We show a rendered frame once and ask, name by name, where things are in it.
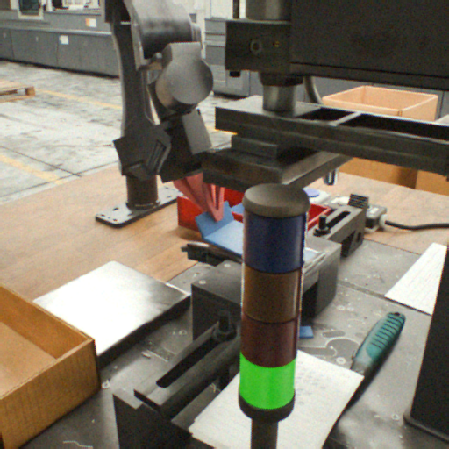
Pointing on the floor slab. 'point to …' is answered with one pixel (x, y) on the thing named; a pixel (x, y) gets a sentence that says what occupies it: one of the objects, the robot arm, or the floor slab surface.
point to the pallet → (15, 90)
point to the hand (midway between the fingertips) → (215, 215)
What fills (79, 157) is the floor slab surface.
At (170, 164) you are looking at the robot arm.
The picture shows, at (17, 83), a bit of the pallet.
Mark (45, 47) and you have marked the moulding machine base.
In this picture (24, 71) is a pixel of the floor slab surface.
